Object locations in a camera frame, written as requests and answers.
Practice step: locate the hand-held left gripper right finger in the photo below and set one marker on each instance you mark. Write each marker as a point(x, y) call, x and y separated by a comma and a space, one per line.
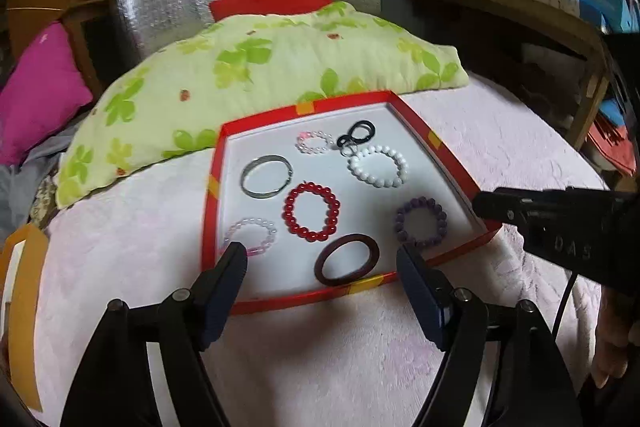
point(420, 292)

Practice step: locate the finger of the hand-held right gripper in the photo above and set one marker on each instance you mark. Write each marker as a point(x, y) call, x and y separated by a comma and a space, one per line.
point(510, 204)

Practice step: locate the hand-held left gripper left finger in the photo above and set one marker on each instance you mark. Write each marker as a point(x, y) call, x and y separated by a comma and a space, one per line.
point(222, 302)

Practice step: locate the red cardboard box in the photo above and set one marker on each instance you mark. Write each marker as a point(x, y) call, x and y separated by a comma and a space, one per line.
point(300, 299)

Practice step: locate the dark brown bangle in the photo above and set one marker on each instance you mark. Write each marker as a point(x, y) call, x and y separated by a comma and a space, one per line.
point(322, 274)

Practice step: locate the person's right hand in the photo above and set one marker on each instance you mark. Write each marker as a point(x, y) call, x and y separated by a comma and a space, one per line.
point(615, 342)

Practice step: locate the stack of red papers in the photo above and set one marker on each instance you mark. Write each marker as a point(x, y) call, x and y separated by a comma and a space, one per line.
point(612, 147)

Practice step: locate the silver bangle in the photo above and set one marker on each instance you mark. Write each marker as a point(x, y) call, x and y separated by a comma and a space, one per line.
point(246, 182)

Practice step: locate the wooden shelf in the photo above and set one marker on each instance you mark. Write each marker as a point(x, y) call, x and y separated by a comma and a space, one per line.
point(550, 27)

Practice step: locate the grey cloth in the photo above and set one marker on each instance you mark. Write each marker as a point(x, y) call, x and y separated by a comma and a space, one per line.
point(25, 187)

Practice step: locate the green floral pillow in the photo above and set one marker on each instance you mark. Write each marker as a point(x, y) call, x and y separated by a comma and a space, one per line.
point(200, 72)

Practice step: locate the magenta cushion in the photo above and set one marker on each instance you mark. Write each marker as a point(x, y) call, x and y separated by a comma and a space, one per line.
point(40, 97)

